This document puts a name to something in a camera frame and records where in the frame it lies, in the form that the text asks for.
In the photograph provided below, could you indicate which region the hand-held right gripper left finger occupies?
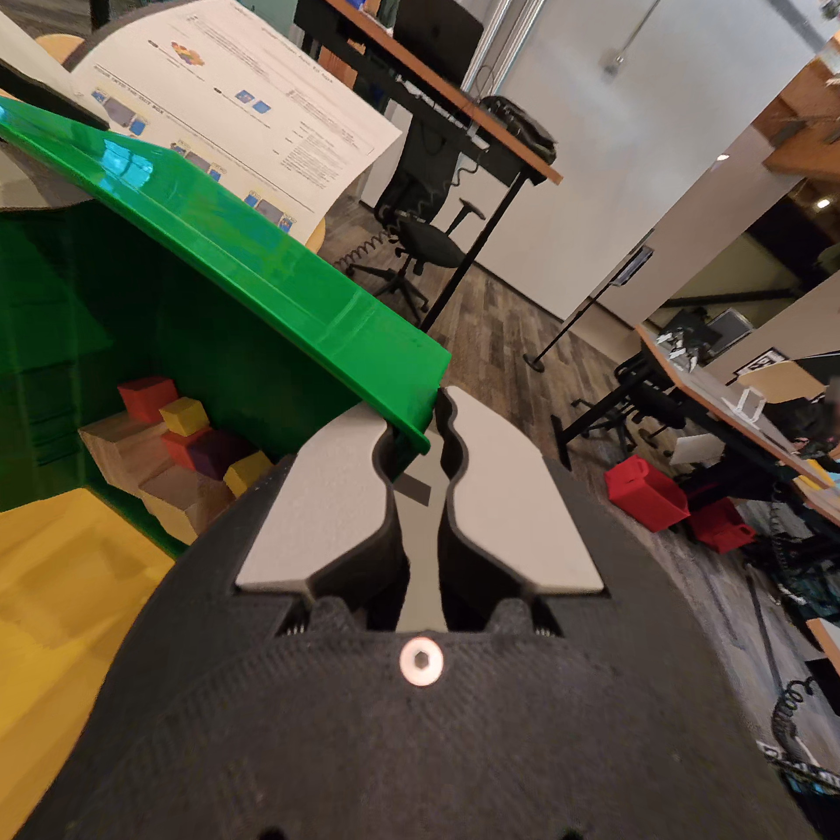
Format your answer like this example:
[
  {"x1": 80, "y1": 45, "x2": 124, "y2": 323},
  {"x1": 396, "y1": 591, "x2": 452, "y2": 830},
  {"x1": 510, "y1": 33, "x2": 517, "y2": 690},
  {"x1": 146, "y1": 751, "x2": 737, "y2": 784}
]
[{"x1": 235, "y1": 402, "x2": 411, "y2": 624}]

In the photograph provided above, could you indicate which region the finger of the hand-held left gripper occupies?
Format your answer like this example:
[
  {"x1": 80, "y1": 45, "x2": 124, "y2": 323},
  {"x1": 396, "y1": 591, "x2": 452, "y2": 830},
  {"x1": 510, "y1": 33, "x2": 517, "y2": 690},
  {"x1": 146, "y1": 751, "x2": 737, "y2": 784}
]
[
  {"x1": 0, "y1": 13, "x2": 110, "y2": 131},
  {"x1": 0, "y1": 141, "x2": 96, "y2": 211}
]

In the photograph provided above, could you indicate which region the yellow plastic box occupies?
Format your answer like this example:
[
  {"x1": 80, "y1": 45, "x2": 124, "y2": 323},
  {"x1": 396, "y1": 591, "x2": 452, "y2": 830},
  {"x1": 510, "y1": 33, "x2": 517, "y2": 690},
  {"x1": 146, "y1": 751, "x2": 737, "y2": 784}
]
[{"x1": 0, "y1": 487, "x2": 178, "y2": 840}]

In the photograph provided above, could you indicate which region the green plastic box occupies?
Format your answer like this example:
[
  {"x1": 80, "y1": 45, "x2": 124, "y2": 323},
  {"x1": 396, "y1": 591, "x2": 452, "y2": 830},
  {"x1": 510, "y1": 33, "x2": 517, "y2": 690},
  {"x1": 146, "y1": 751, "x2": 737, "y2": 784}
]
[{"x1": 0, "y1": 98, "x2": 452, "y2": 559}]

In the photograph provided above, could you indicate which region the long wooden desk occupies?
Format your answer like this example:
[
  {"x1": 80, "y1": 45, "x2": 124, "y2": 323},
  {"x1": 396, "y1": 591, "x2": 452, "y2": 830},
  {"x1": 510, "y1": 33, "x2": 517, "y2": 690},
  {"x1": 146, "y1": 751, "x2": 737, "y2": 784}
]
[{"x1": 558, "y1": 325, "x2": 840, "y2": 526}]

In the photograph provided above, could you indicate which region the red plastic bin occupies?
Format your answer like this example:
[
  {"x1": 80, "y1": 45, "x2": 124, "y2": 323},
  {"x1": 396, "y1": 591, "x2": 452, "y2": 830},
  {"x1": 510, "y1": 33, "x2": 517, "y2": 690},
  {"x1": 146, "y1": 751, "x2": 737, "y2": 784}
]
[
  {"x1": 688, "y1": 497, "x2": 756, "y2": 554},
  {"x1": 604, "y1": 455, "x2": 691, "y2": 532}
]

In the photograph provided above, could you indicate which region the black floor stand with sign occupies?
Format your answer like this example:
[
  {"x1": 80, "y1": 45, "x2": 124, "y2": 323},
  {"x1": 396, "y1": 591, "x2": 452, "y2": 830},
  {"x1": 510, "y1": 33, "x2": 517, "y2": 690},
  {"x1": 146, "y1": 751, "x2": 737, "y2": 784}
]
[{"x1": 523, "y1": 246, "x2": 654, "y2": 374}]

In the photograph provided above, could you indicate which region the pile of coloured wooden cubes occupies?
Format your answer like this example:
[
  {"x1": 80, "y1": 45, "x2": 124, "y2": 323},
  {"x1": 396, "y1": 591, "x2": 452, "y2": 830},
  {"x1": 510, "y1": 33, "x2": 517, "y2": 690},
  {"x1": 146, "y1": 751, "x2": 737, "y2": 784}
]
[{"x1": 79, "y1": 375, "x2": 277, "y2": 546}]

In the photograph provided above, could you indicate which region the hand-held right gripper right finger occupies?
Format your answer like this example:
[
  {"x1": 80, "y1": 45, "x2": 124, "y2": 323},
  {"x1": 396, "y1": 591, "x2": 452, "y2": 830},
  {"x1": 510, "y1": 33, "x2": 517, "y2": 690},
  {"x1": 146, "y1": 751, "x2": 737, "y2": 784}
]
[{"x1": 433, "y1": 386, "x2": 605, "y2": 621}]

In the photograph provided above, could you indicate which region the black coiled cable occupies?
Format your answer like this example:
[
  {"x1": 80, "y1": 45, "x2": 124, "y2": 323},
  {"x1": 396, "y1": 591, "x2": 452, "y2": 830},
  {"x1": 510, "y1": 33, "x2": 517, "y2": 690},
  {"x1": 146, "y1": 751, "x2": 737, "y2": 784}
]
[{"x1": 335, "y1": 164, "x2": 473, "y2": 270}]

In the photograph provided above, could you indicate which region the black office chair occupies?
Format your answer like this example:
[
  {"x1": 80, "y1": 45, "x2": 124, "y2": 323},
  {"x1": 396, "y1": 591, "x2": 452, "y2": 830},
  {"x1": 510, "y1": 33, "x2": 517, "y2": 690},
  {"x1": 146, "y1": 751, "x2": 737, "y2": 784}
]
[
  {"x1": 348, "y1": 197, "x2": 487, "y2": 322},
  {"x1": 571, "y1": 357, "x2": 686, "y2": 454}
]

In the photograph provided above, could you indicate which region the wooden desk with black legs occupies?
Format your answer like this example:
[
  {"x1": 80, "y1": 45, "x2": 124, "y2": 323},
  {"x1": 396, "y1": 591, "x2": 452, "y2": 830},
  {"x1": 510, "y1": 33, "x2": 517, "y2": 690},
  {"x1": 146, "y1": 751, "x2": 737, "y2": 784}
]
[{"x1": 295, "y1": 0, "x2": 564, "y2": 332}]

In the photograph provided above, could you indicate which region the printed instruction sheet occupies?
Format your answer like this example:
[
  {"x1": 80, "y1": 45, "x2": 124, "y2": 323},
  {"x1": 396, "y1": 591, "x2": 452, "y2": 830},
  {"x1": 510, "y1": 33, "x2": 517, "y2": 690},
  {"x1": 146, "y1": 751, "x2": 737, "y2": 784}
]
[{"x1": 69, "y1": 0, "x2": 403, "y2": 245}]

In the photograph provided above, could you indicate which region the black bag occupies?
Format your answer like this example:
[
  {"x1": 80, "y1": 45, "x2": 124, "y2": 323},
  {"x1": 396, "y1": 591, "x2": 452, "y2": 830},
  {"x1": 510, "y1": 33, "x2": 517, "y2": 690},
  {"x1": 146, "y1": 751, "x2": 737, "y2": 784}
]
[{"x1": 479, "y1": 95, "x2": 557, "y2": 165}]

